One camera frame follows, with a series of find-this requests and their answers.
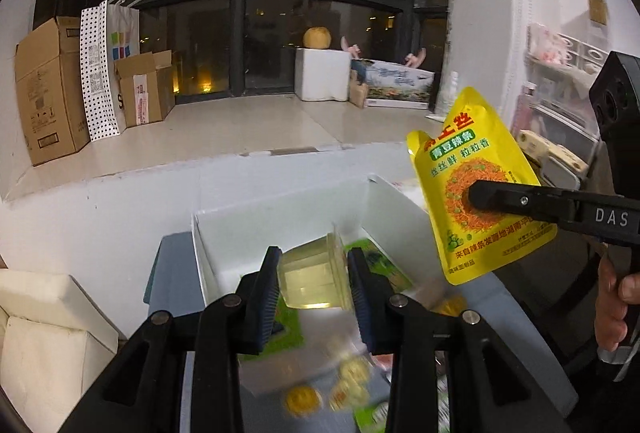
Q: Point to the white paper shopping bag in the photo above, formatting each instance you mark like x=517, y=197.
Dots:
x=122, y=38

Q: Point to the green seaweed snack packet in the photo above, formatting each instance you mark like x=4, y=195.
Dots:
x=377, y=260

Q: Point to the white storage rack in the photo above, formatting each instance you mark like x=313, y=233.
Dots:
x=565, y=78

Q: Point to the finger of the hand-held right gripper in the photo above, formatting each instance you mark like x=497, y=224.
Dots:
x=500, y=200

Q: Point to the white cardboard box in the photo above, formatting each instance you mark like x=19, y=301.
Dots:
x=280, y=223

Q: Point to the large brown cardboard box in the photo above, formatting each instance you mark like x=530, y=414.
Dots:
x=50, y=88

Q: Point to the white foam box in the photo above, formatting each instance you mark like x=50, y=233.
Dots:
x=322, y=73

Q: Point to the brown wall note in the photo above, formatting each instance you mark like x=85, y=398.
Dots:
x=596, y=7

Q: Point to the small brown paper box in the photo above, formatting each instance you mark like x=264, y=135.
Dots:
x=357, y=93

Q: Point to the clear jelly cup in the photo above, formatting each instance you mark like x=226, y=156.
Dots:
x=312, y=278

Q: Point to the landscape printed carton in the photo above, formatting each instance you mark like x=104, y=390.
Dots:
x=395, y=85

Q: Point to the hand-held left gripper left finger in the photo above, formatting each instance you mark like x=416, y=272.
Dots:
x=267, y=293

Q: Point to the white grey-rimmed container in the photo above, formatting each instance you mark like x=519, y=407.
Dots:
x=557, y=175

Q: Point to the pink slipper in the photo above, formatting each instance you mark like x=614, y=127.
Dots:
x=416, y=58
x=351, y=47

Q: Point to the person's right hand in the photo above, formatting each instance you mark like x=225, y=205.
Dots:
x=612, y=308

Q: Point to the green barcode snack packet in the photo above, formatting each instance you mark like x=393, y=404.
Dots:
x=289, y=338

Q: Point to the yellow snack pouch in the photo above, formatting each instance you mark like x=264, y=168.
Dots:
x=450, y=153

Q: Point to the red snack packet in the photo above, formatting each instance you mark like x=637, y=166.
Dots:
x=382, y=362

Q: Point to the small open cardboard box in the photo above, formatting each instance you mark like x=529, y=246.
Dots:
x=137, y=93

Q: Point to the yellow pomelo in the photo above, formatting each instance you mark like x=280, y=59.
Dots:
x=316, y=38

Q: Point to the cream cushion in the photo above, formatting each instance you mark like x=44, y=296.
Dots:
x=45, y=373
x=45, y=298

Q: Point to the round yellow snack packet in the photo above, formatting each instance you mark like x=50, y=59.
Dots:
x=302, y=400
x=355, y=370
x=450, y=305
x=345, y=397

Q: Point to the yellow wrapped pack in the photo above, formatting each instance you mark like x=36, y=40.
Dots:
x=537, y=144
x=570, y=160

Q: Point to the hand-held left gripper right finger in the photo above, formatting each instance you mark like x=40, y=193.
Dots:
x=359, y=298

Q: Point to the polka dot paper bag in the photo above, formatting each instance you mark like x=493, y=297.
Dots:
x=97, y=73

